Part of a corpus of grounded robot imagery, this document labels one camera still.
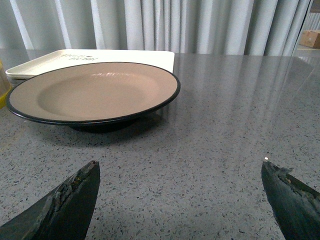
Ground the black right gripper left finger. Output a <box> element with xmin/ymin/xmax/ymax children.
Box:
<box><xmin>0</xmin><ymin>161</ymin><xmax>100</xmax><ymax>240</ymax></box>

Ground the brown cardboard box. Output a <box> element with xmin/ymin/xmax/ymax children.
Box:
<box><xmin>299</xmin><ymin>30</ymin><xmax>320</xmax><ymax>49</ymax></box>

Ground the beige plate with black rim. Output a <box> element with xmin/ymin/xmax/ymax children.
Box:
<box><xmin>6</xmin><ymin>62</ymin><xmax>181</xmax><ymax>132</ymax></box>

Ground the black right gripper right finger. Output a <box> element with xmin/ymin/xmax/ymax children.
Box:
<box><xmin>261</xmin><ymin>161</ymin><xmax>320</xmax><ymax>240</ymax></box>

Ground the wooden steamer with yellow rims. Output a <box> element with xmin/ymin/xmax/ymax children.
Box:
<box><xmin>0</xmin><ymin>60</ymin><xmax>12</xmax><ymax>109</ymax></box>

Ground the grey pleated curtain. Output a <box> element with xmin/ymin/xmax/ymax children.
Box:
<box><xmin>0</xmin><ymin>0</ymin><xmax>312</xmax><ymax>56</ymax></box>

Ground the white rectangular tray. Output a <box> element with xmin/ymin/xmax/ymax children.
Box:
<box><xmin>5</xmin><ymin>49</ymin><xmax>175</xmax><ymax>80</ymax></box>

